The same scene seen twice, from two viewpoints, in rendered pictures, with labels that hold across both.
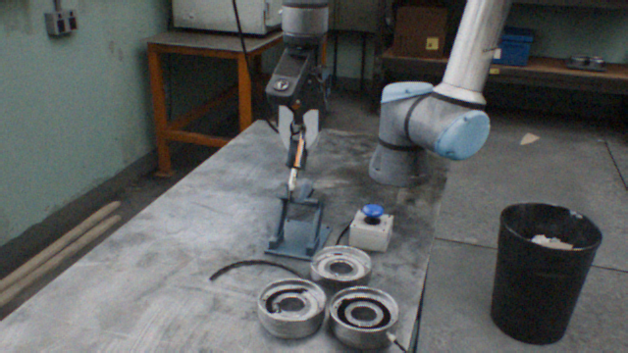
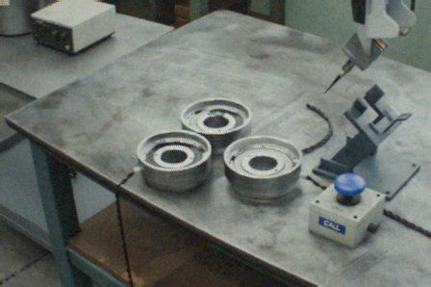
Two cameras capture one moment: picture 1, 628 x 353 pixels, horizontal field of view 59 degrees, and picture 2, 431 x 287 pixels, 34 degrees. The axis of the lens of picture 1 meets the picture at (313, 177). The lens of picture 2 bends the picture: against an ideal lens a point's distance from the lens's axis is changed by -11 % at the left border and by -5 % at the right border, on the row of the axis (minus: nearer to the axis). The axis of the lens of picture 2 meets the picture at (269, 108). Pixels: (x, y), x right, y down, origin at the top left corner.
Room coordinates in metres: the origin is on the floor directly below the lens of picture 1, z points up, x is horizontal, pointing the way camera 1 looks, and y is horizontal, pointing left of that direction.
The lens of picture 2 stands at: (1.09, -0.86, 1.39)
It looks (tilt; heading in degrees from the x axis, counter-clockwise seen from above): 29 degrees down; 110
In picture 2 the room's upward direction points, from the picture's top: 1 degrees clockwise
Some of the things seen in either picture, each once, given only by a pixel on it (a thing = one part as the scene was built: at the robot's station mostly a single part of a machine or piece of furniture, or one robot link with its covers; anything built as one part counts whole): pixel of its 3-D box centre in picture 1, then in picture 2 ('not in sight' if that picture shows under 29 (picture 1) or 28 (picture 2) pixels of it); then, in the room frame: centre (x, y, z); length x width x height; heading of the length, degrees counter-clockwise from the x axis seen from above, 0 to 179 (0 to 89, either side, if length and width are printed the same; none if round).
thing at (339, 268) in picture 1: (340, 272); (263, 168); (0.79, -0.05, 0.82); 0.10 x 0.10 x 0.04
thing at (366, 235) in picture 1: (372, 228); (350, 213); (0.93, -0.12, 0.82); 0.08 x 0.07 x 0.05; 163
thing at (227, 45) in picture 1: (252, 83); not in sight; (3.52, 0.41, 0.39); 1.50 x 0.62 x 0.78; 163
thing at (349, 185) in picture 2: (372, 219); (348, 195); (0.93, -0.12, 0.85); 0.04 x 0.04 x 0.05
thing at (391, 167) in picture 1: (400, 156); not in sight; (1.25, -0.21, 0.85); 0.15 x 0.15 x 0.10
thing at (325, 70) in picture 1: (304, 68); not in sight; (0.94, 0.02, 1.14); 0.09 x 0.08 x 0.12; 164
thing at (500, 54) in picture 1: (494, 44); not in sight; (4.17, -1.32, 0.56); 0.52 x 0.38 x 0.22; 70
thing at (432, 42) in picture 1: (422, 28); not in sight; (4.30, -0.80, 0.64); 0.49 x 0.40 x 0.37; 78
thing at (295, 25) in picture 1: (302, 20); not in sight; (0.93, 0.02, 1.22); 0.08 x 0.08 x 0.05
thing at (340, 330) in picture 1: (363, 318); (174, 161); (0.67, -0.08, 0.82); 0.10 x 0.10 x 0.04
